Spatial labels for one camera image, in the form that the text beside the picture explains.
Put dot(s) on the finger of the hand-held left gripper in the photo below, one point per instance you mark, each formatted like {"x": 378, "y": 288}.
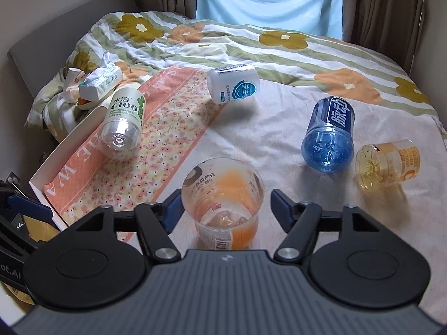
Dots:
{"x": 28, "y": 209}

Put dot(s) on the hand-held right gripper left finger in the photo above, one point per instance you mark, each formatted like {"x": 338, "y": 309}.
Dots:
{"x": 173, "y": 213}

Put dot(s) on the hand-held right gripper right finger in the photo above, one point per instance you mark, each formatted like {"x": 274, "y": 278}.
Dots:
{"x": 280, "y": 210}

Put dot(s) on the clear cup orange label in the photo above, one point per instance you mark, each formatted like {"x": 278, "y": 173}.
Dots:
{"x": 223, "y": 202}

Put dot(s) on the blue plastic cup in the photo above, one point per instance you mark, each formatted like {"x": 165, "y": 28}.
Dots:
{"x": 330, "y": 136}

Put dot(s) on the clear cup green label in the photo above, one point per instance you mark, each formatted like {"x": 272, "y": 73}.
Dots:
{"x": 122, "y": 125}

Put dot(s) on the yellow plastic cup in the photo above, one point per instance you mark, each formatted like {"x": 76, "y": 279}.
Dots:
{"x": 387, "y": 165}

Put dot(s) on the white cup blue label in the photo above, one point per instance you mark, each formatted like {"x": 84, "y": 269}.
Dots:
{"x": 233, "y": 83}

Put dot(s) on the white tray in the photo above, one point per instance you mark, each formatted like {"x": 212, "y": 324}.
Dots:
{"x": 66, "y": 153}

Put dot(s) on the peach floral cloth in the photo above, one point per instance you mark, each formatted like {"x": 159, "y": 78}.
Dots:
{"x": 167, "y": 136}

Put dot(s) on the small white bottle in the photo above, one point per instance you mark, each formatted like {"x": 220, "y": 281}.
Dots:
{"x": 75, "y": 76}

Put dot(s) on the tissue packet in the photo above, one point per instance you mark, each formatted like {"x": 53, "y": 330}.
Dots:
{"x": 99, "y": 83}

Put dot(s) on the flower striped quilt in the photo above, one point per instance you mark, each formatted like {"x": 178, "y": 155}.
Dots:
{"x": 244, "y": 45}

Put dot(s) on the grey headboard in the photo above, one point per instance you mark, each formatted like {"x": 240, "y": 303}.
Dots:
{"x": 52, "y": 28}

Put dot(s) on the light blue curtain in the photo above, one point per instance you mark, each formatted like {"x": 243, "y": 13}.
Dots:
{"x": 269, "y": 0}

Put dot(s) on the wall socket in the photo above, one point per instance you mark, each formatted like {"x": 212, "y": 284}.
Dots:
{"x": 12, "y": 177}

